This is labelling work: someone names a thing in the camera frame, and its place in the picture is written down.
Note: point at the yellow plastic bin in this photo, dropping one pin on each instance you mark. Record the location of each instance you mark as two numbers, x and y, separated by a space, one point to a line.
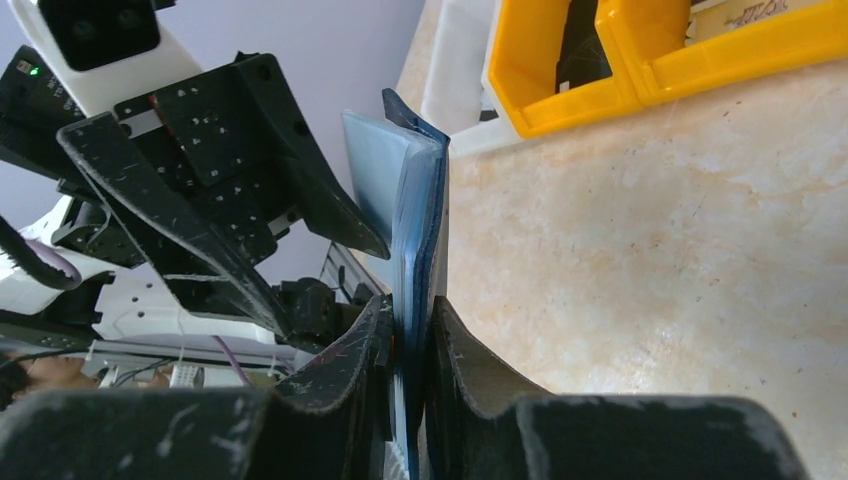
524 51
650 36

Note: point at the white plastic bin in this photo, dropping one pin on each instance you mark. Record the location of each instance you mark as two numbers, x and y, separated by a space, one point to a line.
459 98

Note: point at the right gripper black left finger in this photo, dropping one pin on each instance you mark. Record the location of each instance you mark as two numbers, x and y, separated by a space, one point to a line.
326 421

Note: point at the wooden blocks in bin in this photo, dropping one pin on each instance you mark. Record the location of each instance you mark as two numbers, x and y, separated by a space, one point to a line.
711 18

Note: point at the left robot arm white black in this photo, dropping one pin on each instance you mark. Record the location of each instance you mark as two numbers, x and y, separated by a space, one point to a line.
34 107

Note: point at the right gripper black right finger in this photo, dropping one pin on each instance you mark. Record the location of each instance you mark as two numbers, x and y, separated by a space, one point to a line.
484 420

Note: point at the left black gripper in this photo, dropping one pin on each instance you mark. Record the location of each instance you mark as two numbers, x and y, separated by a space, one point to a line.
198 192

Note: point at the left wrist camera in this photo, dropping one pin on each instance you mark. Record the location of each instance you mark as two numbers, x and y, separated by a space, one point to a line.
105 52

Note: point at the yellow plastic bin left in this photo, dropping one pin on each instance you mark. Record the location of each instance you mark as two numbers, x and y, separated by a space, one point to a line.
524 51

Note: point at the black object in bin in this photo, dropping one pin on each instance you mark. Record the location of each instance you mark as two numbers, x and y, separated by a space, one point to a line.
582 57

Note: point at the yellow plastic bin right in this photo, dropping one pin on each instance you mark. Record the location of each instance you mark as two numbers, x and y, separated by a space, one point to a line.
650 36

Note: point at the blue leather card holder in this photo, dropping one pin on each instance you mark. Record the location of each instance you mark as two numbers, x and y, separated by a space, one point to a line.
399 170

